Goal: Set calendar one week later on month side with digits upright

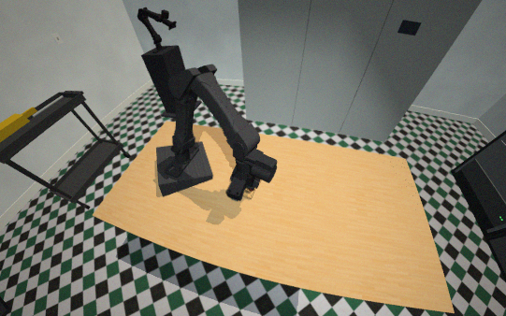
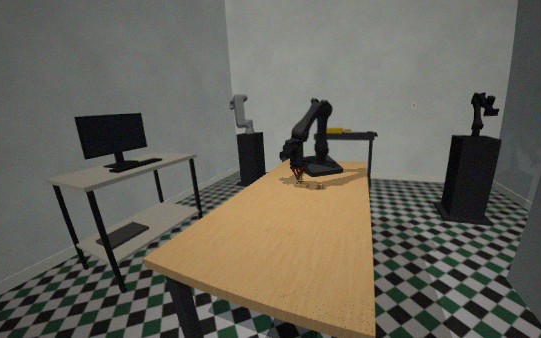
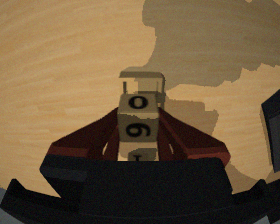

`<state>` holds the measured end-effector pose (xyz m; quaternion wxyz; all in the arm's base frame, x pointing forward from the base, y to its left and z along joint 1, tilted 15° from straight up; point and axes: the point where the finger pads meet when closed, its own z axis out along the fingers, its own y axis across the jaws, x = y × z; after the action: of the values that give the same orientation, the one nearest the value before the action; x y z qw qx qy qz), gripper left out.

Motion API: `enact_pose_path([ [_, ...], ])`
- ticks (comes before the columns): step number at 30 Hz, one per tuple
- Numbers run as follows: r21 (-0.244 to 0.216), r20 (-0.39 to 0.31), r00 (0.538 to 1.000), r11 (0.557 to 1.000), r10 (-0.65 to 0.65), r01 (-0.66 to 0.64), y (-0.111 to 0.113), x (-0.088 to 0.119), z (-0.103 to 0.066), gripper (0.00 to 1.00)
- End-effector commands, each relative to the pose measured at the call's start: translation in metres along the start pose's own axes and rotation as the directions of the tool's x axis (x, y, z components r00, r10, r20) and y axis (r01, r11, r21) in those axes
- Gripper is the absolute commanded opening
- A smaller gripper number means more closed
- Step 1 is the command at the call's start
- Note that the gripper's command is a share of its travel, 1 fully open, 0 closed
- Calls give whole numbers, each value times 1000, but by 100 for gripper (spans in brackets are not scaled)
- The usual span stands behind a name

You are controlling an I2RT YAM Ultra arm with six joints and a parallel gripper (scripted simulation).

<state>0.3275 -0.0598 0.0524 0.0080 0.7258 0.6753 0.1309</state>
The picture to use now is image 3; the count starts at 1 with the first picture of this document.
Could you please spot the beige digit cube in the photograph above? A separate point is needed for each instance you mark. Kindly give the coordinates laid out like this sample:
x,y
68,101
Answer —
x,y
138,118
137,157

